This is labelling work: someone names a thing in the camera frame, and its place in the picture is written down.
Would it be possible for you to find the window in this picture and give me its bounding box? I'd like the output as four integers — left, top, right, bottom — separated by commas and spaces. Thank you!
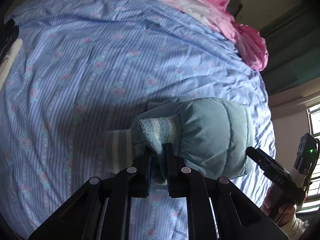
297, 103, 319, 213

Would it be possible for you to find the right hand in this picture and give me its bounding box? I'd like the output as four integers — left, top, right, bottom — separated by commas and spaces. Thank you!
260, 184, 296, 227

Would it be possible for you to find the white folded garment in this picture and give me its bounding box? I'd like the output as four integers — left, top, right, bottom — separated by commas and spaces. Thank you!
0, 38, 23, 90

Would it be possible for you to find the black folded clothes stack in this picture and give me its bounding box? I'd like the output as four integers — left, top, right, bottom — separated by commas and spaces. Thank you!
0, 19, 19, 62

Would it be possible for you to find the pink satin blanket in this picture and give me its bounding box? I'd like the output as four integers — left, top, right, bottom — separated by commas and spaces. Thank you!
158, 0, 268, 72

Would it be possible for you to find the green curtain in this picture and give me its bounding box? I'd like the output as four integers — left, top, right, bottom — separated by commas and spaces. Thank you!
260, 3, 319, 95

